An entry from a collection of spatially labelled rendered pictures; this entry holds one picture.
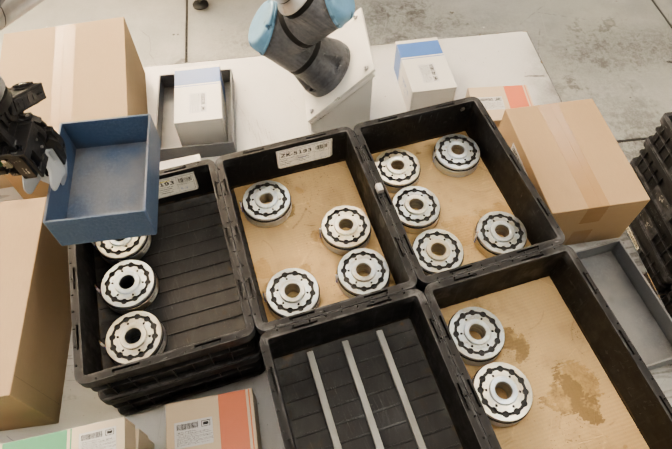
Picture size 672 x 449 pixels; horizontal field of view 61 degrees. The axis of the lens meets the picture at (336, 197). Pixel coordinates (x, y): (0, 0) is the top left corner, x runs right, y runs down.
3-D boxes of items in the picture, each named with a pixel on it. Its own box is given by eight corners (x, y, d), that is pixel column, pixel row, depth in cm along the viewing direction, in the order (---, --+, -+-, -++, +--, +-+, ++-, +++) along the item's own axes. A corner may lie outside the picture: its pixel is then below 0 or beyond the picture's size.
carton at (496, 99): (471, 140, 150) (476, 121, 144) (462, 107, 156) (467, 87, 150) (530, 137, 150) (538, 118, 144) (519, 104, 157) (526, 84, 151)
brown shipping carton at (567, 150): (489, 151, 148) (505, 108, 134) (569, 140, 150) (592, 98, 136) (530, 250, 131) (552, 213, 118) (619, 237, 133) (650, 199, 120)
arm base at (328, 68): (304, 69, 151) (276, 50, 145) (344, 31, 144) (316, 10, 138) (312, 108, 142) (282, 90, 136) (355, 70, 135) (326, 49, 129)
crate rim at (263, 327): (215, 164, 119) (213, 157, 117) (350, 131, 124) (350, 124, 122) (258, 338, 98) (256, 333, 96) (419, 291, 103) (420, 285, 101)
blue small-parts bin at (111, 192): (75, 148, 100) (59, 122, 95) (160, 139, 102) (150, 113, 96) (60, 246, 89) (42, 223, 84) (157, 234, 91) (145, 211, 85)
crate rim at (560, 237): (350, 131, 124) (351, 124, 122) (474, 102, 129) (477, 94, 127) (419, 291, 103) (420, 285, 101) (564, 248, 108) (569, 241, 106)
